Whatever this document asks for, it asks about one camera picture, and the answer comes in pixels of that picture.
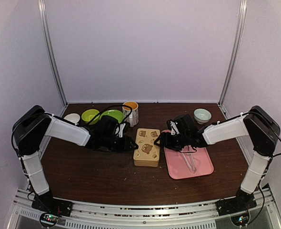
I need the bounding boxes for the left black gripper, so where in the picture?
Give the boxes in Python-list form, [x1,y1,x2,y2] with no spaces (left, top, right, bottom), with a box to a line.
[102,133,138,152]

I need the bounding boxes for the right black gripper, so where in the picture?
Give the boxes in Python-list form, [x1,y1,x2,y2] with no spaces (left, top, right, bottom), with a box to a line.
[154,132,190,151]

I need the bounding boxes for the bear print tin lid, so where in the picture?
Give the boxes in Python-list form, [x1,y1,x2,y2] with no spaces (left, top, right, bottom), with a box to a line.
[133,128,161,160]

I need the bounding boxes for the beige tin box base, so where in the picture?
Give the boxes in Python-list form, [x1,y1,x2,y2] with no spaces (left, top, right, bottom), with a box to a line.
[134,158,159,167]

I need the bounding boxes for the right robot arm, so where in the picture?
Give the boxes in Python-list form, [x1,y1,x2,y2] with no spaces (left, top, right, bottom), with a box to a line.
[154,105,281,211]

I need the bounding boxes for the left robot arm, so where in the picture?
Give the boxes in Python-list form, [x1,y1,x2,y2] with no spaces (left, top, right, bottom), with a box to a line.
[11,105,139,212]

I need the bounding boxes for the white floral mug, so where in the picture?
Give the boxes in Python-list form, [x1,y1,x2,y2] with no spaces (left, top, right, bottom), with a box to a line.
[122,101,139,127]

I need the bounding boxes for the green saucer plate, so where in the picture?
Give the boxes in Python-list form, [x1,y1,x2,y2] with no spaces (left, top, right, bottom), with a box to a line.
[100,109,124,124]

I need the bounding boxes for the pink plastic tray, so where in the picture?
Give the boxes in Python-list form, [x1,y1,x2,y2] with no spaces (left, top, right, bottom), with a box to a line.
[161,129,214,180]

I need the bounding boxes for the pale celadon tea bowl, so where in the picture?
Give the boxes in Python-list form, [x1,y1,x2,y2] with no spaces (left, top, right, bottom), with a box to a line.
[193,108,212,124]

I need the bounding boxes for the green small bowl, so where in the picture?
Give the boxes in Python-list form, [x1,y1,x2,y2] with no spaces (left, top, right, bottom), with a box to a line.
[81,109,100,125]

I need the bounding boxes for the black white dotted cup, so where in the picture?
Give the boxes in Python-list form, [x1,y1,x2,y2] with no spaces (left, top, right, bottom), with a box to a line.
[63,113,80,125]

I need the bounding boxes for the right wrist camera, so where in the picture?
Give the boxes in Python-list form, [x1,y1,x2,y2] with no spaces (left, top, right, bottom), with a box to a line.
[166,120,180,135]

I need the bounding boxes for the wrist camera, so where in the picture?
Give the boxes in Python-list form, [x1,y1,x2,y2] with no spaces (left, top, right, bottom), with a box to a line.
[117,122,130,138]
[166,120,180,135]

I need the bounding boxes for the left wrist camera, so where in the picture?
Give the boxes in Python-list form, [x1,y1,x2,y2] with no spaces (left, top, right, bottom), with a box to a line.
[117,122,130,138]

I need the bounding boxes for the aluminium front rail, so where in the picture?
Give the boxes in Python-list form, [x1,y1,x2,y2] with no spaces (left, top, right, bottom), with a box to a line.
[5,188,281,229]

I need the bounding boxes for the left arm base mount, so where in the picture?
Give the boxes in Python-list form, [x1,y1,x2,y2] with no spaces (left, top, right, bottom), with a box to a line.
[31,197,73,228]

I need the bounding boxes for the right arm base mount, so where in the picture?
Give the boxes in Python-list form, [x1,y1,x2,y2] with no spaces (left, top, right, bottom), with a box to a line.
[215,197,257,227]

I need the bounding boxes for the right aluminium frame post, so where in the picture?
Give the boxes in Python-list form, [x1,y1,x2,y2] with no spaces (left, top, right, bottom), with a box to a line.
[218,0,247,107]

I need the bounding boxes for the aluminium frame post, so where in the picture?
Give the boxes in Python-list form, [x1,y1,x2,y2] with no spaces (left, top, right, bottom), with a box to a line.
[38,0,68,106]
[218,0,247,107]

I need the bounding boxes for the left aluminium frame post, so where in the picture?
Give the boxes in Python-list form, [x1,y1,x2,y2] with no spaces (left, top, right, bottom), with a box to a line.
[38,0,68,106]

